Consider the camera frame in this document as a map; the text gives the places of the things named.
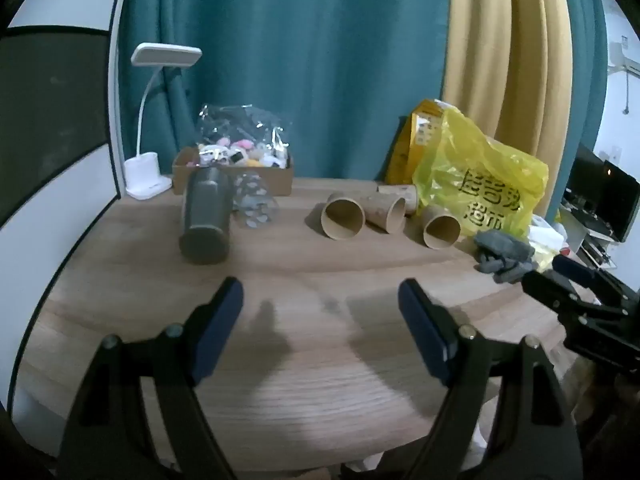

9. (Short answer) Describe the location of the teal curtain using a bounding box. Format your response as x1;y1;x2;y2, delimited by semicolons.
118;0;607;221

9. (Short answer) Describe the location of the black monitor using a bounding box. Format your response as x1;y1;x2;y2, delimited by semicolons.
569;144;640;244

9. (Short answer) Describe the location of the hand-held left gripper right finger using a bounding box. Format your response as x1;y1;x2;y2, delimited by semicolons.
398;279;584;480

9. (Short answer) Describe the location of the orange paper package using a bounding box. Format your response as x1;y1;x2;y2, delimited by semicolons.
384;99;453;187

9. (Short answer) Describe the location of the grey glove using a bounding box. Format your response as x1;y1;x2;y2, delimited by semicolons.
473;230;539;285

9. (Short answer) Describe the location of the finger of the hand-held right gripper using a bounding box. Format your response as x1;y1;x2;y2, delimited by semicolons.
552;255;617;292
521;270;582;314

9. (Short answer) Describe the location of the yellow plastic bag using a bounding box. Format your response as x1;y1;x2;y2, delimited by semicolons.
412;105;550;241

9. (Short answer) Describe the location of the cardboard box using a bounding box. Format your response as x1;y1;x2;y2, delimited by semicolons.
171;147;295;197

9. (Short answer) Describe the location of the brown paper cup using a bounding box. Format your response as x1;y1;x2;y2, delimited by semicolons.
421;204;462;250
376;184;420;217
320;191;366;240
361;194;407;234

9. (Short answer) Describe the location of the yellow curtain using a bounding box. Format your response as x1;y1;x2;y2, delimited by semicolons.
442;0;573;166

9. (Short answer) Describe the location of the clear patterned plastic cup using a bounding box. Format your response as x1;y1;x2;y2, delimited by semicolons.
233;172;279;230

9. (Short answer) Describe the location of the dark grey metal cup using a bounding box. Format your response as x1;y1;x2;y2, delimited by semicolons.
178;165;235;266

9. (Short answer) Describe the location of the clear bag of small toys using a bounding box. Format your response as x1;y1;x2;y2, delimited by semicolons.
195;103;292;169

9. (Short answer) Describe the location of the white desk lamp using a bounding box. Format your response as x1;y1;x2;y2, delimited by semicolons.
123;43;203;200

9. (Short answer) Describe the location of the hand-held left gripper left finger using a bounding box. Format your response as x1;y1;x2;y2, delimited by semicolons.
57;276;245;480

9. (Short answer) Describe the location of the white air conditioner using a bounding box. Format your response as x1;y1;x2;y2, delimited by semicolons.
606;41;640;79

